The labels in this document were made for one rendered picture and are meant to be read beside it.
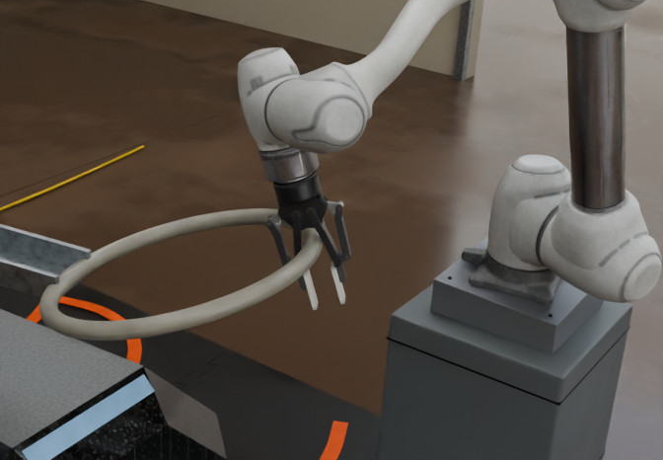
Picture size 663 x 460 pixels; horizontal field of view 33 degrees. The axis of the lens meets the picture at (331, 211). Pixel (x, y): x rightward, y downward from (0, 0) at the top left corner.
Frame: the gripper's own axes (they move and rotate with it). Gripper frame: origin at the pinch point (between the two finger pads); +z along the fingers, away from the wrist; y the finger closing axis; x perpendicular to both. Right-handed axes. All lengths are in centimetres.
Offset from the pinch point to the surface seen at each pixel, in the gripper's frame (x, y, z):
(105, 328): 23.2, 30.3, -10.0
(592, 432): -47, -42, 67
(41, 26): -537, 224, -4
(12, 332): -21, 66, 4
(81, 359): -13, 51, 10
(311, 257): 7.8, -0.5, -8.6
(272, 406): -126, 47, 85
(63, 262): -11.3, 47.2, -10.7
